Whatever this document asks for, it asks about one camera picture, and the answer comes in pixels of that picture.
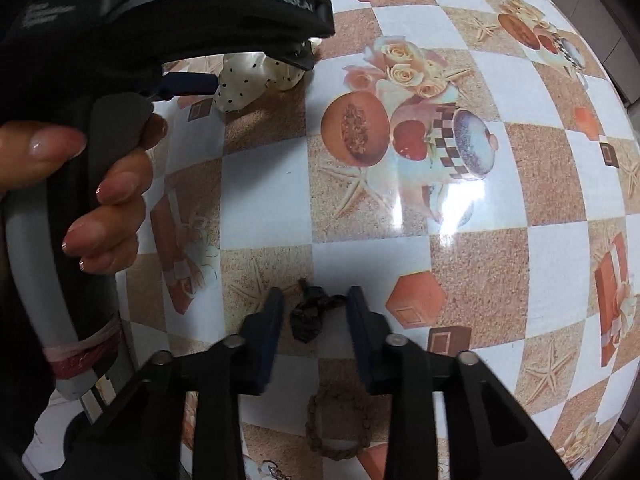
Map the small black claw clip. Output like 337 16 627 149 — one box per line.
290 278 347 344

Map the cream polka dot scrunchie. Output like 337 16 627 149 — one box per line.
214 52 305 113

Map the left hand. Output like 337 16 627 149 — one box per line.
1 114 168 274

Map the small silver earring charm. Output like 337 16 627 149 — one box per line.
264 460 291 480

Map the brown braided rope hair tie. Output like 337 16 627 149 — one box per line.
304 390 377 462

